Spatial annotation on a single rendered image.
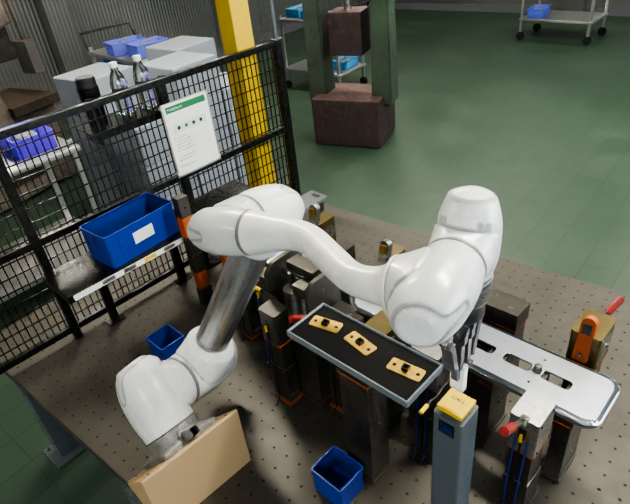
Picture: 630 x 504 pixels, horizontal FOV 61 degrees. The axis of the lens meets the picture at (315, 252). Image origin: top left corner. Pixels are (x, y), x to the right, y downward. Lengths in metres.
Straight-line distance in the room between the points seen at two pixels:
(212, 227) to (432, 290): 0.58
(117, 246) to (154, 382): 0.63
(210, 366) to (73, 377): 0.70
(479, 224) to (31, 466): 2.52
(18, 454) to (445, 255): 2.58
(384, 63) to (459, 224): 4.27
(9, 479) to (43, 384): 0.86
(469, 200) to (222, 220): 0.54
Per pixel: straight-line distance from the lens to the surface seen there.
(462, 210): 0.85
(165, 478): 1.52
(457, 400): 1.20
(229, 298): 1.46
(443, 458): 1.31
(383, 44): 5.04
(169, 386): 1.59
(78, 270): 2.11
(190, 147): 2.32
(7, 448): 3.13
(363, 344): 1.31
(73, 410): 2.07
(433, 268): 0.77
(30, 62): 5.34
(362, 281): 0.84
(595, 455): 1.77
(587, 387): 1.51
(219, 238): 1.16
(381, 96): 5.18
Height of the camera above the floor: 2.07
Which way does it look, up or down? 34 degrees down
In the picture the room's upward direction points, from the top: 7 degrees counter-clockwise
